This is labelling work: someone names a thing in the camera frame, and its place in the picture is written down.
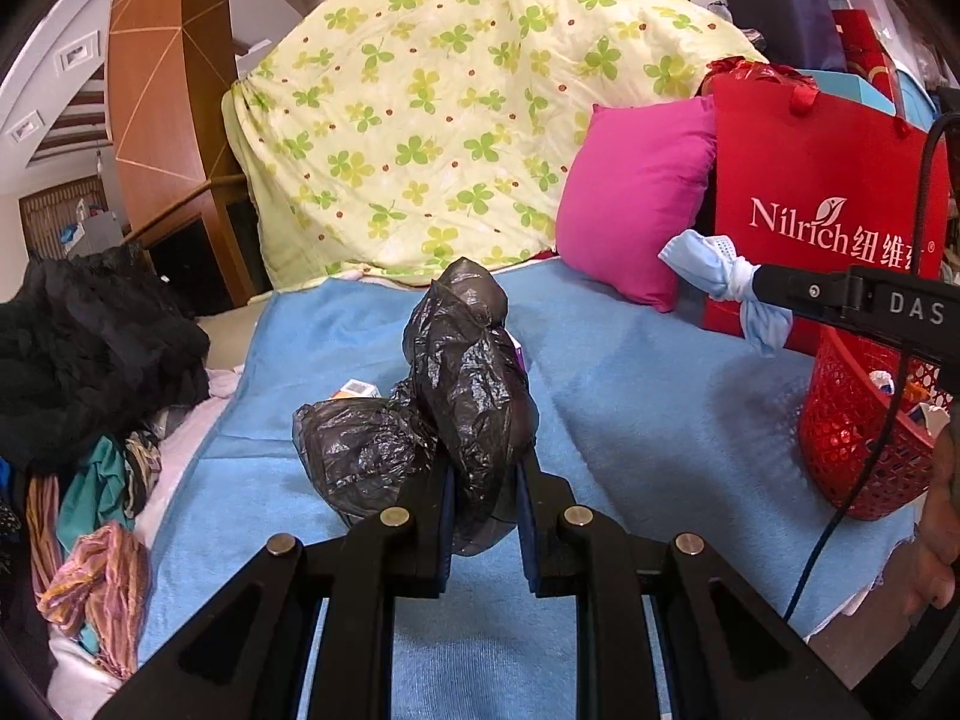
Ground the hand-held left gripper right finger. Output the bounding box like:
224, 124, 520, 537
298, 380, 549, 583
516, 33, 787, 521
516, 444, 871, 720

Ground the wooden cabinet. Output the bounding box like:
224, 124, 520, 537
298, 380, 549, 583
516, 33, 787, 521
109, 0, 260, 308

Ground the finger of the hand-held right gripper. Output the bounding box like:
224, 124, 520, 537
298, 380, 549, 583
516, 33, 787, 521
752, 264, 856, 327

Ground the red plastic basket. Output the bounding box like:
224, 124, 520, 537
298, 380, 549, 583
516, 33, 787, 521
799, 326, 957, 522

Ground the teal cloth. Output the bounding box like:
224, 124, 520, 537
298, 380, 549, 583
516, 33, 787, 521
56, 435, 128, 548

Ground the person's right hand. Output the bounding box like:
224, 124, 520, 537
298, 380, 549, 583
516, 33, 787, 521
904, 420, 960, 620

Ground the dark patterned cloth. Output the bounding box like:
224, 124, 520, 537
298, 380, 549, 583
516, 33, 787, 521
0, 457, 31, 565

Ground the red shopping bag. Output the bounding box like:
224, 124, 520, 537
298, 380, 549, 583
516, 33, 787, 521
701, 71, 950, 357

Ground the red box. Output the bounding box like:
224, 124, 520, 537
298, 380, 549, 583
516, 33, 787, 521
832, 7, 895, 83

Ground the black plastic bag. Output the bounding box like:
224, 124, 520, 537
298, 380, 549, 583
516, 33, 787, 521
292, 257, 541, 557

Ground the pink and orange striped cloth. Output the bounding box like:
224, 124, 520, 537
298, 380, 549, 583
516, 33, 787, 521
37, 521, 151, 680

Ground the crumpled white paper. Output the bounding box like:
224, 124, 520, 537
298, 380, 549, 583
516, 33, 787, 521
911, 401, 952, 436

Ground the red shiny plastic wrap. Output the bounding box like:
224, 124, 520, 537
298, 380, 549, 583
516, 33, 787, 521
705, 58, 807, 95

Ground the white bed sheet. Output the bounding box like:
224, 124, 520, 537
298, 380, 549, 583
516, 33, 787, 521
45, 367, 248, 713

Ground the light blue box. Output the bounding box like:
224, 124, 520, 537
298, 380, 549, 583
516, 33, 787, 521
799, 67, 887, 102

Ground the black cable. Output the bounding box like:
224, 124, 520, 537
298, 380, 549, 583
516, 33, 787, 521
784, 116, 960, 620

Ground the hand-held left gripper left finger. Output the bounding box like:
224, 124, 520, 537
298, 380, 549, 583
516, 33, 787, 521
94, 457, 457, 720

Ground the olive striped cloth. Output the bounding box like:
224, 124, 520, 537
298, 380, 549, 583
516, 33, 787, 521
124, 427, 164, 518

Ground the black fuzzy cloth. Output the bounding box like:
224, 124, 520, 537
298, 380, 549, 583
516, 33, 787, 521
0, 244, 211, 470

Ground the yellow clover print quilt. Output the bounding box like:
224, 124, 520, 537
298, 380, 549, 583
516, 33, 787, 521
223, 0, 770, 292

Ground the blue blanket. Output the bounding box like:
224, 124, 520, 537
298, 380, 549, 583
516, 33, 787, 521
135, 270, 931, 720

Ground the pink pillow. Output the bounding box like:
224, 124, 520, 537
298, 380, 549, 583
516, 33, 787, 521
555, 96, 721, 314

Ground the beige cushion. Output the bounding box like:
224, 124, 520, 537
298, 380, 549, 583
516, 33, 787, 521
196, 306, 269, 372

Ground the brown lattice screen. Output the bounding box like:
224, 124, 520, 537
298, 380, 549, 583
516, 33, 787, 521
19, 176, 113, 256

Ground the navy blue bag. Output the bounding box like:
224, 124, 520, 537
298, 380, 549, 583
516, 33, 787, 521
712, 0, 837, 76

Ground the light blue face mask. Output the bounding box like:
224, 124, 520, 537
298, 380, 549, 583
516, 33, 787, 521
658, 231, 794, 359

